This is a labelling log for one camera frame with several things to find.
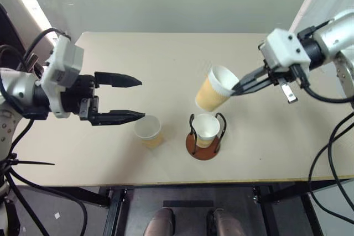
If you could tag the silver metal tab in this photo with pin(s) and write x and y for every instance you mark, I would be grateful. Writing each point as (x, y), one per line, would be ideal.
(289, 93)

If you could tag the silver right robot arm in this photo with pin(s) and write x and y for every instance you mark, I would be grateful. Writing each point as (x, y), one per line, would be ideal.
(332, 39)

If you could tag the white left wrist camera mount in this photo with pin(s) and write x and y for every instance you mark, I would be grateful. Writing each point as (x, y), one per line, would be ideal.
(65, 62)

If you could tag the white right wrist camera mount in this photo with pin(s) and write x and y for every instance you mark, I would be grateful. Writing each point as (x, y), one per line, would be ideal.
(282, 48)

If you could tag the black metal table frame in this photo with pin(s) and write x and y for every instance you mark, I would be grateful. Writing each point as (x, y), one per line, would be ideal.
(113, 205)

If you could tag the dark rounded foot shape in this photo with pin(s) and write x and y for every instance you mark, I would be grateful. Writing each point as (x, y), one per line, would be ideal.
(161, 223)
(226, 223)

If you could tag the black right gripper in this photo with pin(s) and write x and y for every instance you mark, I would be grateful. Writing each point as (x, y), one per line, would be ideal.
(285, 74)

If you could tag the tan paper cup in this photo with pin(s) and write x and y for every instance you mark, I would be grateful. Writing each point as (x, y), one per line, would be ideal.
(211, 93)
(148, 131)
(206, 129)

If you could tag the black zip tie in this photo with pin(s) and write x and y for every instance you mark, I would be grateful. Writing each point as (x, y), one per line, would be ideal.
(33, 162)

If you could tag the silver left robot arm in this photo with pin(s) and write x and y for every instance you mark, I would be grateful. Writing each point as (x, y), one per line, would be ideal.
(16, 86)

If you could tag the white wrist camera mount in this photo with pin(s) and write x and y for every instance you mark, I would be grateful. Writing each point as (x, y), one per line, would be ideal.
(65, 62)
(282, 48)

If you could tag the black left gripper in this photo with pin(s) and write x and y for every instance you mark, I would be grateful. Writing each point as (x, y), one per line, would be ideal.
(83, 92)

